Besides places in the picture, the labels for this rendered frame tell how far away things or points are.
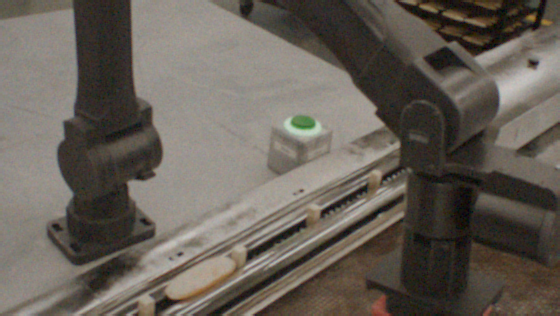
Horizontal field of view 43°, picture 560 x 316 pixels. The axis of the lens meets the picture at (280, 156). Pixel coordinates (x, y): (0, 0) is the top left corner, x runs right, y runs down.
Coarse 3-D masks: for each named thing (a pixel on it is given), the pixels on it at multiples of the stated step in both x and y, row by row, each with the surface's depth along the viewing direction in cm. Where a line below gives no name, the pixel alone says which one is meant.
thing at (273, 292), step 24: (384, 216) 90; (360, 240) 87; (384, 240) 87; (312, 264) 81; (504, 264) 81; (528, 264) 81; (288, 288) 78; (552, 288) 77; (240, 312) 74; (336, 312) 74; (528, 312) 73; (552, 312) 73
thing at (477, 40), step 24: (408, 0) 315; (432, 0) 323; (456, 0) 299; (480, 0) 302; (504, 0) 284; (528, 0) 311; (432, 24) 315; (456, 24) 318; (480, 24) 298; (504, 24) 289; (528, 24) 329; (480, 48) 297
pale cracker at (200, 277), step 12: (204, 264) 85; (216, 264) 85; (228, 264) 85; (180, 276) 82; (192, 276) 83; (204, 276) 83; (216, 276) 83; (168, 288) 81; (180, 288) 81; (192, 288) 81; (204, 288) 82
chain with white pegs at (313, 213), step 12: (372, 180) 105; (384, 180) 109; (360, 192) 105; (312, 216) 96; (324, 216) 99; (300, 228) 96; (276, 240) 93; (240, 252) 86; (240, 264) 87; (144, 300) 77; (180, 300) 83; (144, 312) 77; (156, 312) 80
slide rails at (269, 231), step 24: (384, 168) 110; (336, 192) 103; (288, 216) 97; (336, 216) 98; (240, 240) 91; (264, 240) 92; (288, 240) 92; (216, 288) 83; (120, 312) 78; (168, 312) 79
